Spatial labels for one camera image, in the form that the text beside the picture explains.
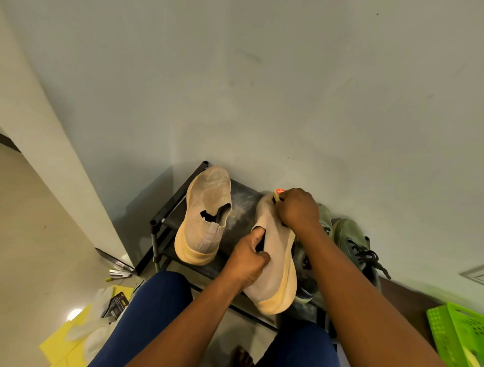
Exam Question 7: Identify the dark blue trousers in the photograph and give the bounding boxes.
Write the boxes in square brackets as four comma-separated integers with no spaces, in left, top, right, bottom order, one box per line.
[89,271,341,367]

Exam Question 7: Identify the person's right hand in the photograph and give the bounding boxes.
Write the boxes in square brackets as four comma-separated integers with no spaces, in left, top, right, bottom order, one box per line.
[273,188,321,237]

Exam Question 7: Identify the green plastic basket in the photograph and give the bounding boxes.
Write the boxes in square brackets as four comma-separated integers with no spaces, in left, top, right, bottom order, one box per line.
[426,302,484,367]

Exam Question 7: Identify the person's right forearm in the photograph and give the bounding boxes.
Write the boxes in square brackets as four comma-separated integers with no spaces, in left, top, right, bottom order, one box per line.
[298,223,449,367]

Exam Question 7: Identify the person's right foot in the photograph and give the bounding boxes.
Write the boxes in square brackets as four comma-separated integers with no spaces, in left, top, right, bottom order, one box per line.
[228,345,255,367]

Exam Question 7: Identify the person's left hand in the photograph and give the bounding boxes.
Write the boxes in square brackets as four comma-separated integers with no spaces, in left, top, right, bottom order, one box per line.
[221,226,271,292]

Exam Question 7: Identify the dark brown low bench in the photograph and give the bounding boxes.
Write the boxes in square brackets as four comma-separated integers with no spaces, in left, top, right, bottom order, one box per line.
[336,278,443,350]

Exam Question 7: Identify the beige suede shoe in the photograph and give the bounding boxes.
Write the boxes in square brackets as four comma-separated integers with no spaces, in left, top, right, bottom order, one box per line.
[174,166,233,267]
[243,194,298,316]

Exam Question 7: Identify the small dark packet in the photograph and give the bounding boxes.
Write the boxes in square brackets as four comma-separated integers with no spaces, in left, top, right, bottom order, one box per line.
[101,291,130,320]

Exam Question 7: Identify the green sneaker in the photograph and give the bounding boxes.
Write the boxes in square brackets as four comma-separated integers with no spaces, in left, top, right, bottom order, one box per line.
[293,204,334,305]
[332,218,392,292]

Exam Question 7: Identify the yellow sticky note pad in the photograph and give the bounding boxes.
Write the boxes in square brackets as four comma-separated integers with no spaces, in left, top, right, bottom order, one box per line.
[463,346,483,367]

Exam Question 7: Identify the dark skirting strip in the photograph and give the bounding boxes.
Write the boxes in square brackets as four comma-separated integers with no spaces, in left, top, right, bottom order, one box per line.
[94,248,136,274]
[0,133,22,153]

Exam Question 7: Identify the white wall socket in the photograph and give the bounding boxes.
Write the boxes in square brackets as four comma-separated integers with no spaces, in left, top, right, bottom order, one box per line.
[459,264,484,286]

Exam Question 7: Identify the person's left forearm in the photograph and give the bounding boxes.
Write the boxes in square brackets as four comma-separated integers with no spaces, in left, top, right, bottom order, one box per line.
[127,272,247,367]

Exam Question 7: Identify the black metal shoe rack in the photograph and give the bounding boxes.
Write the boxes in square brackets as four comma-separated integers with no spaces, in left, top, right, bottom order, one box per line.
[134,160,339,341]

